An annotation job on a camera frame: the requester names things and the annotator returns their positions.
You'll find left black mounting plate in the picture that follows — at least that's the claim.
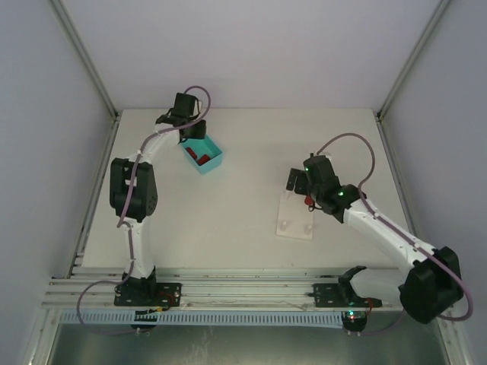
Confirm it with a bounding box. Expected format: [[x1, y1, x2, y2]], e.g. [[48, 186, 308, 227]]
[[113, 282, 182, 307]]

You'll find white slotted cable duct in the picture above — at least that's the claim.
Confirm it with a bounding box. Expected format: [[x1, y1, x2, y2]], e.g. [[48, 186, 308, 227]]
[[60, 309, 342, 329]]

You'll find black mounting plate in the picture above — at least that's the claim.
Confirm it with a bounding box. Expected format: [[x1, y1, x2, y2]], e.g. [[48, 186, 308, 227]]
[[113, 282, 182, 307], [307, 283, 383, 309]]

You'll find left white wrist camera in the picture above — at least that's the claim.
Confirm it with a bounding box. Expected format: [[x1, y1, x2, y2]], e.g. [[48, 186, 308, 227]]
[[194, 99, 202, 116]]

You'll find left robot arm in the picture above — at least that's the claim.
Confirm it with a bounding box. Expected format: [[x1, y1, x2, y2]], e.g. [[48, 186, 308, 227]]
[[109, 90, 206, 310]]

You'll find aluminium rail frame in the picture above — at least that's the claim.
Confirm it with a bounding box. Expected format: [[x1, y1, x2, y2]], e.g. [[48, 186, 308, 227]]
[[40, 109, 454, 313]]

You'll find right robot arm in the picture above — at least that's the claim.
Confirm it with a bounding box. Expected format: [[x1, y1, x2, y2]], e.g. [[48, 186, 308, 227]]
[[285, 154, 466, 324]]

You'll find long red spring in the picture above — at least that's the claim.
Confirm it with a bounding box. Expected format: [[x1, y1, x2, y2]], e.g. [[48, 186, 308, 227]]
[[197, 154, 211, 166]]

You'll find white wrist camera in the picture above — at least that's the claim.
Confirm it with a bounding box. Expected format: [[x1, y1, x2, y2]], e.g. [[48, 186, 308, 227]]
[[310, 152, 332, 160], [194, 99, 202, 116]]

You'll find aluminium corner post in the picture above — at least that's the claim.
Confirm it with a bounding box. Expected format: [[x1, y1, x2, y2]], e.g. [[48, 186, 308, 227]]
[[376, 0, 452, 123], [48, 0, 119, 121]]

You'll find teal plastic bin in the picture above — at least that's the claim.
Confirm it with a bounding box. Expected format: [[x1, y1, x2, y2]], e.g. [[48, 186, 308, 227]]
[[180, 135, 223, 175]]

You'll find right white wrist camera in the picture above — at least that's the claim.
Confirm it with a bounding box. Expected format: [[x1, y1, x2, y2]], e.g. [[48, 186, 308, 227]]
[[310, 152, 332, 160]]

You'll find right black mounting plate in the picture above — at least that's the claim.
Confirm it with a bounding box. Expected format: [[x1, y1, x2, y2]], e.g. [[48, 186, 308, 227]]
[[307, 283, 383, 309]]

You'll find right aluminium corner post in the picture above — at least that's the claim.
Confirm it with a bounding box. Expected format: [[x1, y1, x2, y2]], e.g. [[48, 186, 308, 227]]
[[376, 0, 452, 123]]

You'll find large red spring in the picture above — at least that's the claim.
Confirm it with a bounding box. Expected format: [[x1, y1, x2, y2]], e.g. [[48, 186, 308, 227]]
[[304, 195, 314, 206]]

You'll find left aluminium corner post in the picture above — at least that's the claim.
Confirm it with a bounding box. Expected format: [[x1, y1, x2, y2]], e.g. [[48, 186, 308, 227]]
[[48, 0, 119, 121]]

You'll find short red spring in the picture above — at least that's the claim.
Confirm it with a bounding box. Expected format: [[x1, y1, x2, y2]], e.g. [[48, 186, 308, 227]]
[[186, 148, 197, 160]]

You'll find white peg base plate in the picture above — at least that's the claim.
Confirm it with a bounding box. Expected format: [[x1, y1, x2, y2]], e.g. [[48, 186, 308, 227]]
[[275, 191, 314, 240]]

